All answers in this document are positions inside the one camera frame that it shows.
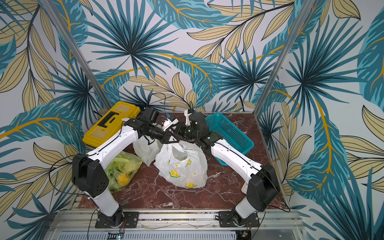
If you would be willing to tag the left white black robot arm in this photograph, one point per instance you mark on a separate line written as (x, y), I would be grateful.
(89, 171)

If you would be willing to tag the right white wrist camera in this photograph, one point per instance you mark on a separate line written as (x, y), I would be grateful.
(187, 114)

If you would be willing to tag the plain white plastic bag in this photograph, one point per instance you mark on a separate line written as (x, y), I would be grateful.
(147, 150)

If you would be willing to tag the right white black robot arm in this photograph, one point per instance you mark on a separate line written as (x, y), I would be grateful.
(262, 181)

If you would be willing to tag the right metal frame pole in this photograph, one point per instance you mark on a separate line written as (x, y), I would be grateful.
(299, 21)

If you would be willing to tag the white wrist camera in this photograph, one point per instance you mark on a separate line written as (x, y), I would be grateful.
(169, 122)
(187, 114)

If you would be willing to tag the white lemon print bag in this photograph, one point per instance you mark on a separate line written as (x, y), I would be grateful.
(183, 164)

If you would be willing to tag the teal plastic basket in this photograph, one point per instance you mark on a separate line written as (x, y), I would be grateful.
(221, 125)

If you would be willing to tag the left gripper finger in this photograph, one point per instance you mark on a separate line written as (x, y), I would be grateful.
(177, 129)
(173, 139)

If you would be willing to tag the yellow pear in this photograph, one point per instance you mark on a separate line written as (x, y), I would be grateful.
(122, 180)

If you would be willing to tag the yellow black toolbox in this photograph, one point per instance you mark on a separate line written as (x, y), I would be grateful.
(110, 123)

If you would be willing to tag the metal frame pole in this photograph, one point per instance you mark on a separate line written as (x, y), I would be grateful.
(59, 22)
(299, 21)

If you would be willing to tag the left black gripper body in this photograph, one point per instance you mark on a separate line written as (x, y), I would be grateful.
(158, 133)

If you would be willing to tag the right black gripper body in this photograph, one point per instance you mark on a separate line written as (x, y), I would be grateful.
(182, 132)

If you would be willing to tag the green plastic bag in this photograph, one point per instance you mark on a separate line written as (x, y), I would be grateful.
(124, 163)

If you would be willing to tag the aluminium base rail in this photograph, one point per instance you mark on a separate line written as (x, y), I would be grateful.
(167, 224)

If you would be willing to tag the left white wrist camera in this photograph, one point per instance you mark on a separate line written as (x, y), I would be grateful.
(169, 122)

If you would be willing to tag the left metal frame pole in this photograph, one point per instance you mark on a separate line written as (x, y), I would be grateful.
(59, 22)

